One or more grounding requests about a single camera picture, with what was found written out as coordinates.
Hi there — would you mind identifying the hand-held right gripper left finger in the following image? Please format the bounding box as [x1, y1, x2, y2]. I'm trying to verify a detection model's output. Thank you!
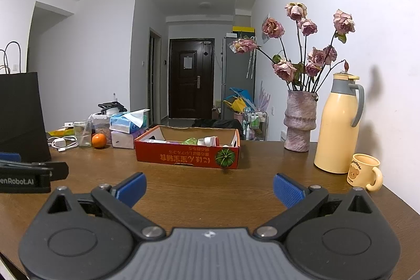
[39, 172, 168, 242]

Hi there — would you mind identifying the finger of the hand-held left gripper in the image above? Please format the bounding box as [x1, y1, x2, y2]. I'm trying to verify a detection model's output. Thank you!
[0, 160, 69, 182]
[0, 152, 22, 163]

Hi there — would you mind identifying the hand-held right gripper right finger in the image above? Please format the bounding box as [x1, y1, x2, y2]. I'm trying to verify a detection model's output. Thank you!
[253, 173, 381, 239]

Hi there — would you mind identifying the red and orange cardboard box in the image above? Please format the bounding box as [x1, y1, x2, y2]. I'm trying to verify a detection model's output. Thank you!
[134, 125, 242, 171]

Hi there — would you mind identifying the clear glass cup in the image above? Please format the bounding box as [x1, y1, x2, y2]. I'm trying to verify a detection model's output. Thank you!
[73, 120, 92, 148]

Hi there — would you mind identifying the black paper bag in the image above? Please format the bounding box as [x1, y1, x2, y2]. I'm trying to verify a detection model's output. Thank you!
[0, 41, 52, 162]

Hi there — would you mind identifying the purple tissue pack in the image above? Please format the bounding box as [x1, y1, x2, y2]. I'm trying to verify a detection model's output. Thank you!
[111, 129, 148, 149]

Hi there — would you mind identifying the orange fruit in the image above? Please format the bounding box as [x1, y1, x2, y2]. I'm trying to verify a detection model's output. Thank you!
[91, 134, 107, 149]

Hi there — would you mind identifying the clear pet food container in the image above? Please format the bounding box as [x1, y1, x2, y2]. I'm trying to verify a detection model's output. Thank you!
[91, 113, 112, 136]

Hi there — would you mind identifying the blue tissue pack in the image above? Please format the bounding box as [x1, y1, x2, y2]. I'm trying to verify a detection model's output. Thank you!
[109, 109, 151, 134]

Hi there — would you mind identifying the pink textured vase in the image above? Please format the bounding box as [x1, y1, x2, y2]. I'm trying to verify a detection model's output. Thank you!
[284, 90, 319, 152]

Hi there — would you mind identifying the metal trolley cart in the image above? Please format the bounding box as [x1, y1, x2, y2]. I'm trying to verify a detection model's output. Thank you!
[243, 108, 269, 140]

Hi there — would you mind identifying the yellow bear mug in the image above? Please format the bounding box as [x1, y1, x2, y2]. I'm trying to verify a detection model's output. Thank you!
[347, 154, 383, 192]

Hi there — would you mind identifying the yellow thermos jug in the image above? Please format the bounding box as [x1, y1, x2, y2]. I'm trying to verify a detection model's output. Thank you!
[314, 72, 365, 174]

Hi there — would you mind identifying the white pot with black rack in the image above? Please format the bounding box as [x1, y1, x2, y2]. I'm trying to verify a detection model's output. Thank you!
[98, 101, 128, 117]

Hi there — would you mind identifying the black cloth bundle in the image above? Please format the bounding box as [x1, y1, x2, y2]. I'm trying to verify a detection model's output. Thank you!
[192, 118, 243, 130]

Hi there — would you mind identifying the purple leaf decoration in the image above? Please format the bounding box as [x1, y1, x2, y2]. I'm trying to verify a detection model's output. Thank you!
[258, 81, 271, 110]

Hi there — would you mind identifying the yellow bag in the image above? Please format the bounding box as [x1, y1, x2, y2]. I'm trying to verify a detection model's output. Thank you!
[224, 98, 246, 113]

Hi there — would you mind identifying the blue bag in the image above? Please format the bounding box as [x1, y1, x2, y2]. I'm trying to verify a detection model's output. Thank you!
[229, 87, 255, 107]

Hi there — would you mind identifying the dark brown entrance door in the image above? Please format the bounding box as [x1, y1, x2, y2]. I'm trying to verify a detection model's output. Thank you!
[168, 38, 215, 120]

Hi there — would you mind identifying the dried pink rose bouquet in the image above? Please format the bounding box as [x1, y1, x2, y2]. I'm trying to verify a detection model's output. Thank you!
[230, 2, 356, 93]

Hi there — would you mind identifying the folded clear umbrella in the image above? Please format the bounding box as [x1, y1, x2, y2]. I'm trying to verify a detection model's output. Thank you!
[247, 50, 256, 79]

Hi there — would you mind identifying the grey refrigerator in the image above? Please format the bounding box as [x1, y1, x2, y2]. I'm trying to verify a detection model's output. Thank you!
[220, 32, 256, 120]

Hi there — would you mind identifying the white charger with cable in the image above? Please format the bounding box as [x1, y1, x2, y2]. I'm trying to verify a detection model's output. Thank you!
[48, 136, 79, 152]

